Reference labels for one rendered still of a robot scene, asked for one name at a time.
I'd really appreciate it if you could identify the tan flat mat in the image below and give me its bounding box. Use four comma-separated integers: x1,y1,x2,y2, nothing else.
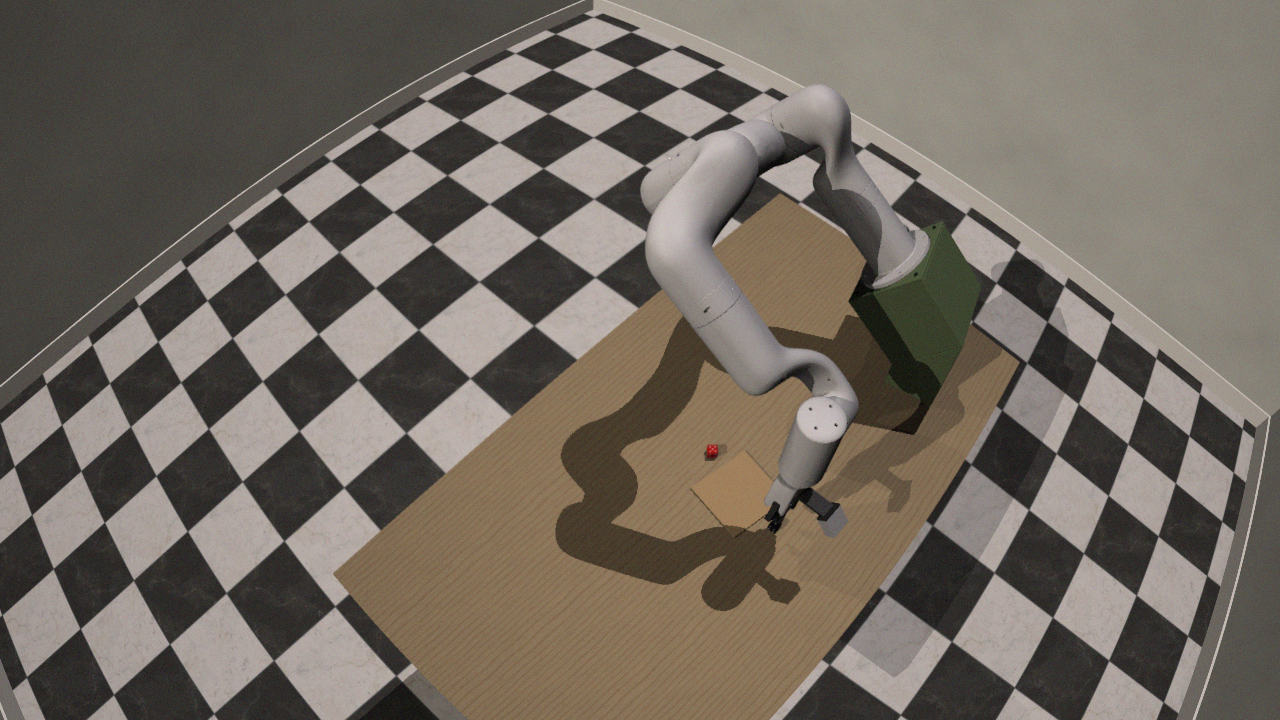
691,451,773,538

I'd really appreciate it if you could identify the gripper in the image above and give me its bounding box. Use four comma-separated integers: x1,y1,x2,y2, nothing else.
764,475,806,524

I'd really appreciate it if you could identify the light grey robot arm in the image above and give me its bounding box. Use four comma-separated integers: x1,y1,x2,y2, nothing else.
640,85,931,538

